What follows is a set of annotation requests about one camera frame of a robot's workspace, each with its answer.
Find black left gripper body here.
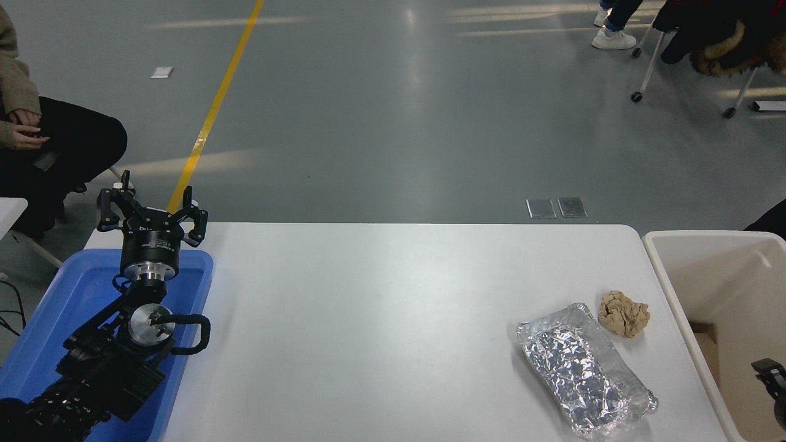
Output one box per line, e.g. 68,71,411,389
120,212,184,269

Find crinkled foil tray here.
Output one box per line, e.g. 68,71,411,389
516,302,659,441

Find brown cardboard piece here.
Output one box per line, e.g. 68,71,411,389
689,321,723,394

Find person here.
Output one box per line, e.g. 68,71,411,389
591,0,644,50
0,6,128,240

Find blue plastic tray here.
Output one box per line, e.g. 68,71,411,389
0,249,214,442

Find white side table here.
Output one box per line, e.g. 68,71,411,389
0,198,63,271

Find large pale bin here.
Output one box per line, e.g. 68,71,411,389
642,230,786,442

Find crumpled tan paper ball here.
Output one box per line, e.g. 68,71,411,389
599,290,651,339

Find white wheeled chair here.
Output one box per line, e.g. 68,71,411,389
631,25,786,119

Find dark fur-trimmed coat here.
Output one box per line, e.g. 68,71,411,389
652,0,786,78

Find black floor cables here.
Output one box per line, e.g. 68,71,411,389
0,279,26,337

